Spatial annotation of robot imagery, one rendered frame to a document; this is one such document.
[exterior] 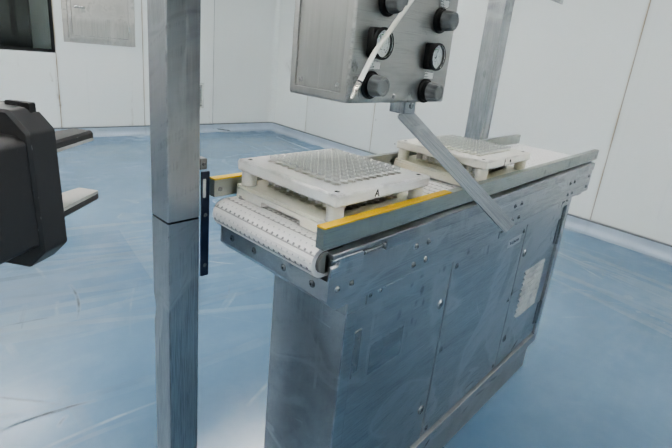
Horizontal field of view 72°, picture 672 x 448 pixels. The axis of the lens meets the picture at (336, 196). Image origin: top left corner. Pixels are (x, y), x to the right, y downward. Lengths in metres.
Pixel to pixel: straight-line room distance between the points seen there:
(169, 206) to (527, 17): 3.68
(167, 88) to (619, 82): 3.43
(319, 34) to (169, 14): 0.27
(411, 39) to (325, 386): 0.64
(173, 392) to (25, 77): 4.75
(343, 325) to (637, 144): 3.21
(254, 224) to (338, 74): 0.30
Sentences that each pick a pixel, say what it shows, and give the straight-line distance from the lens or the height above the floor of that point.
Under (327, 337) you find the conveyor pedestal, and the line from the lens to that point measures 0.89.
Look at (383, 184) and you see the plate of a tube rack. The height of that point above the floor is 0.93.
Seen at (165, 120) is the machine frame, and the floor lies 1.00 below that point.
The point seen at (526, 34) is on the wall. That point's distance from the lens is 4.17.
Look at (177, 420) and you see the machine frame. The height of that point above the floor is 0.40.
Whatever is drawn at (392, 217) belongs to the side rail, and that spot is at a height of 0.88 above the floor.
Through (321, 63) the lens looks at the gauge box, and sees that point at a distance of 0.59.
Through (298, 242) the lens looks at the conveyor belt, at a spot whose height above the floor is 0.85.
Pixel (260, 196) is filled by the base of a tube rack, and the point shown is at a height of 0.88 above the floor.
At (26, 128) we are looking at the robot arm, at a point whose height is 1.06.
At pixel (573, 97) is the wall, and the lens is 3.97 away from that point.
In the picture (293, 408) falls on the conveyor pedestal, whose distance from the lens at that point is 1.06.
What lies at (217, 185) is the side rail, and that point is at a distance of 0.84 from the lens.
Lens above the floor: 1.13
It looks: 17 degrees down
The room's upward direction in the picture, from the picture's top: 6 degrees clockwise
